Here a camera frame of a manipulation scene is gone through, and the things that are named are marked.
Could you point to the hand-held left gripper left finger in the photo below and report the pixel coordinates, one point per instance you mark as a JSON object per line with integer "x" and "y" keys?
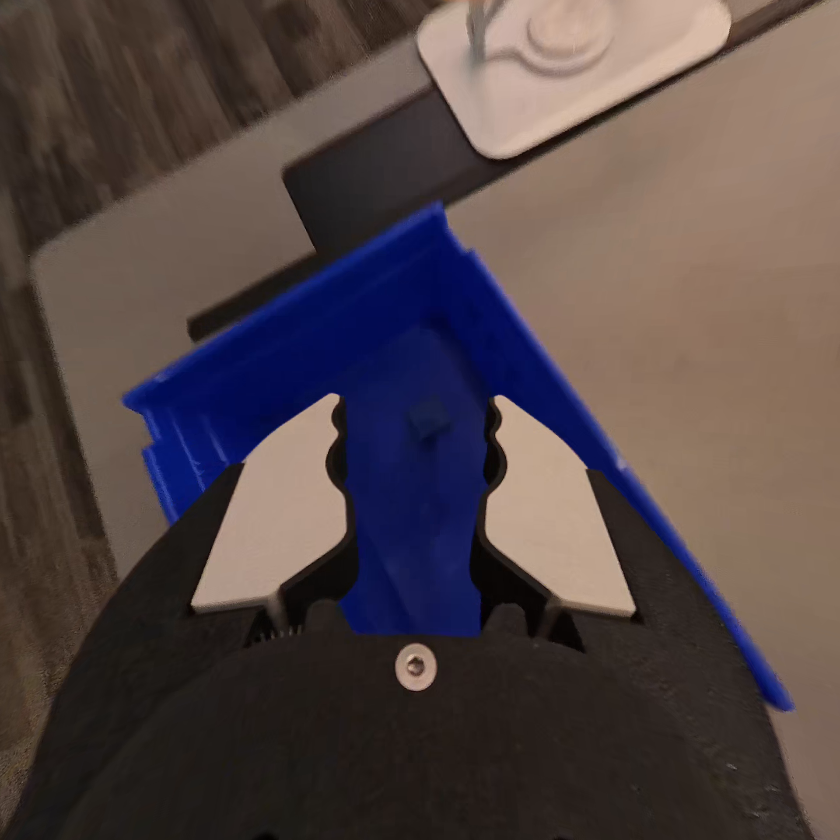
{"x": 275, "y": 525}

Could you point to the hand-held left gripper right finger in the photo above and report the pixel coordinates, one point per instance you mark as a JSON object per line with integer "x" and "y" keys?
{"x": 558, "y": 538}

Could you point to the dark blue wooden cube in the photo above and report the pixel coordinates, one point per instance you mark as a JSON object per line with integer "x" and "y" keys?
{"x": 430, "y": 418}

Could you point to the blue plastic storage bin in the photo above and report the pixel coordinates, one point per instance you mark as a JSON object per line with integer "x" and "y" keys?
{"x": 394, "y": 315}

